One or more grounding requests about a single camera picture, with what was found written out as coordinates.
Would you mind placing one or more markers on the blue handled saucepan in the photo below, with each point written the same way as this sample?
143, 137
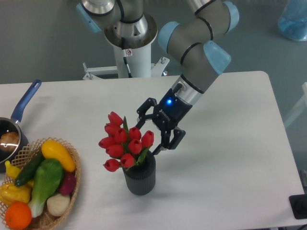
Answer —
12, 124

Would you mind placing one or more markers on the green bok choy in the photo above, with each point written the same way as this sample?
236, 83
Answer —
46, 181

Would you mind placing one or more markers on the yellow squash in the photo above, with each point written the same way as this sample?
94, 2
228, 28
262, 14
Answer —
54, 150

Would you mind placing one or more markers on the woven wicker basket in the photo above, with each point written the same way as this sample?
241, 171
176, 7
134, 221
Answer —
46, 221

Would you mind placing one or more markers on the white metal base frame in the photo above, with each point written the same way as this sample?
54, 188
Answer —
157, 69

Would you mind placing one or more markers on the orange fruit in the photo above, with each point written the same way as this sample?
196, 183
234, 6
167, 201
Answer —
18, 216

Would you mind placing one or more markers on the yellow banana pepper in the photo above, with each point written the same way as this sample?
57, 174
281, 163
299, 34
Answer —
11, 172

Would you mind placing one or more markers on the white garlic bulb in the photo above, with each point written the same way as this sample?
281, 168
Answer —
57, 204

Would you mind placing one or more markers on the dark green cucumber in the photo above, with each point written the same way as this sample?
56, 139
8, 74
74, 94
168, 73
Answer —
29, 170

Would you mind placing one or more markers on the blue plastic bag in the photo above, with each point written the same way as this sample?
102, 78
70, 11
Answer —
293, 22

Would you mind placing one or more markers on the dark grey ribbed vase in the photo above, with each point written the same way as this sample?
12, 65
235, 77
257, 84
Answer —
140, 179

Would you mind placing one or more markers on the bread roll in pan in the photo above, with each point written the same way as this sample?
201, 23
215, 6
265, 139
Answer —
9, 142

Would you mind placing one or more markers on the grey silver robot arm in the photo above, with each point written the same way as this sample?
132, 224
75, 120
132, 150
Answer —
131, 31

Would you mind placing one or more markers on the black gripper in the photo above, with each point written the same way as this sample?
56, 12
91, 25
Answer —
166, 116

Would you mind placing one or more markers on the purple red radish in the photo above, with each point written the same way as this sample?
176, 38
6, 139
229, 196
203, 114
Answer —
68, 184

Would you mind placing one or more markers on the red tulip bouquet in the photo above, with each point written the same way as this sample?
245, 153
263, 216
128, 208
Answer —
126, 147

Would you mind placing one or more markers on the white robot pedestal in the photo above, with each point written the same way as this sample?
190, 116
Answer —
133, 62

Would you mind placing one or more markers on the yellow pumpkin gourd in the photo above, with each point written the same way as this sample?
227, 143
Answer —
10, 194

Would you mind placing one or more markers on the black device at edge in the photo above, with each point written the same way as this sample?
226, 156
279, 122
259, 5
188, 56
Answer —
299, 206

